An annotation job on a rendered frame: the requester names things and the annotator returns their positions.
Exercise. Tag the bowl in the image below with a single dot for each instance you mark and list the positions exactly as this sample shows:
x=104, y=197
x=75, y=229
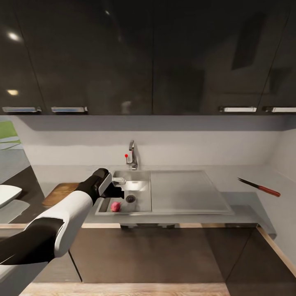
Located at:
x=8, y=193

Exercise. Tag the drop in sink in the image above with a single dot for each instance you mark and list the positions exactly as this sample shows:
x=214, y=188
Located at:
x=165, y=192

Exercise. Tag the vidalia onion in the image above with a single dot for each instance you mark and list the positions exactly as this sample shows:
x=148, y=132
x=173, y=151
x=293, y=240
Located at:
x=115, y=207

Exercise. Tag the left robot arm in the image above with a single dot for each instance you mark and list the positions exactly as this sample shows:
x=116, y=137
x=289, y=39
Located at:
x=52, y=233

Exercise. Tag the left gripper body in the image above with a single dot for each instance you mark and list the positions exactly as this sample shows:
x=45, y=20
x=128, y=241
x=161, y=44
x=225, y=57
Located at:
x=114, y=193

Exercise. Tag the cutting board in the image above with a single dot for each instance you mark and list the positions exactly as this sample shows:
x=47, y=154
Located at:
x=60, y=192

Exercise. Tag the cabinet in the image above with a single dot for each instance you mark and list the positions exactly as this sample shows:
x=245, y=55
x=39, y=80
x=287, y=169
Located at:
x=76, y=57
x=224, y=58

